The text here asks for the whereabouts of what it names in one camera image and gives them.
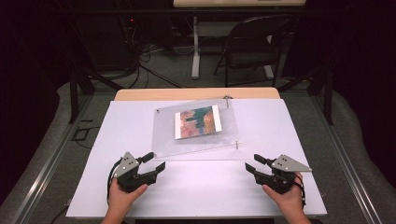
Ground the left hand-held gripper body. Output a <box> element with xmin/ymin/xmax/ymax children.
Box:
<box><xmin>112</xmin><ymin>151</ymin><xmax>158</xmax><ymax>193</ymax></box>

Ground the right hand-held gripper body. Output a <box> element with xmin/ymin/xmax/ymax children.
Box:
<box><xmin>253</xmin><ymin>154</ymin><xmax>313</xmax><ymax>195</ymax></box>

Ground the clear acrylic photo frame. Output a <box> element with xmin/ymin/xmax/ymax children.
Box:
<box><xmin>151</xmin><ymin>95</ymin><xmax>241</xmax><ymax>159</ymax></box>

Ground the colourful painting print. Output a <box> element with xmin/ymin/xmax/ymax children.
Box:
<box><xmin>174</xmin><ymin>105</ymin><xmax>223</xmax><ymax>140</ymax></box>

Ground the person's left hand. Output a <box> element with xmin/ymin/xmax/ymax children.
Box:
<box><xmin>106</xmin><ymin>178</ymin><xmax>149</xmax><ymax>218</ymax></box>

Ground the person's right hand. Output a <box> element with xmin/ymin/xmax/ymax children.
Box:
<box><xmin>262</xmin><ymin>172</ymin><xmax>308</xmax><ymax>219</ymax></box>

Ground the white board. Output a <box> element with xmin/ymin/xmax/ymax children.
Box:
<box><xmin>65</xmin><ymin>98</ymin><xmax>328</xmax><ymax>218</ymax></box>

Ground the wooden table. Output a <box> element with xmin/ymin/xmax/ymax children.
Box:
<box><xmin>114</xmin><ymin>87</ymin><xmax>281</xmax><ymax>102</ymax></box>

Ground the black metal stand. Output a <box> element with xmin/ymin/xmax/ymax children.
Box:
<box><xmin>277</xmin><ymin>60</ymin><xmax>334</xmax><ymax>126</ymax></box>
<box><xmin>68</xmin><ymin>60</ymin><xmax>125</xmax><ymax>125</ymax></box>

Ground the white desk leg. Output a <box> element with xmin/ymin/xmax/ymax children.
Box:
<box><xmin>191</xmin><ymin>16</ymin><xmax>201</xmax><ymax>80</ymax></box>
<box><xmin>262</xmin><ymin>34</ymin><xmax>276</xmax><ymax>80</ymax></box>

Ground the black folding chair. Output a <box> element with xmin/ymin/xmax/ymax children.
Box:
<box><xmin>213</xmin><ymin>13</ymin><xmax>297</xmax><ymax>88</ymax></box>

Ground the black equipment with red light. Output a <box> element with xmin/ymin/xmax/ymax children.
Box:
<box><xmin>120</xmin><ymin>16</ymin><xmax>139</xmax><ymax>68</ymax></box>

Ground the light wooden desk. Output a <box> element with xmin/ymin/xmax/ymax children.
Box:
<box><xmin>173</xmin><ymin>0</ymin><xmax>307</xmax><ymax>8</ymax></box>

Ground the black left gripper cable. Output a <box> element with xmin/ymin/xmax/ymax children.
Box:
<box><xmin>106</xmin><ymin>158</ymin><xmax>123</xmax><ymax>204</ymax></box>

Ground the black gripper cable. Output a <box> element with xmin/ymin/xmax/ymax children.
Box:
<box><xmin>106</xmin><ymin>158</ymin><xmax>123</xmax><ymax>204</ymax></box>
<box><xmin>293</xmin><ymin>173</ymin><xmax>307</xmax><ymax>209</ymax></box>

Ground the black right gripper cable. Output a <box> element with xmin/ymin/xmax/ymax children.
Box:
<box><xmin>293</xmin><ymin>173</ymin><xmax>307</xmax><ymax>209</ymax></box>

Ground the aluminium rail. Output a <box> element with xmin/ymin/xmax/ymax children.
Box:
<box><xmin>309</xmin><ymin>94</ymin><xmax>376</xmax><ymax>224</ymax></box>
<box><xmin>10</xmin><ymin>94</ymin><xmax>94</xmax><ymax>224</ymax></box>

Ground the bundle of floor cables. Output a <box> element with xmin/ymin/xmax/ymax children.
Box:
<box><xmin>124</xmin><ymin>41</ymin><xmax>195</xmax><ymax>90</ymax></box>

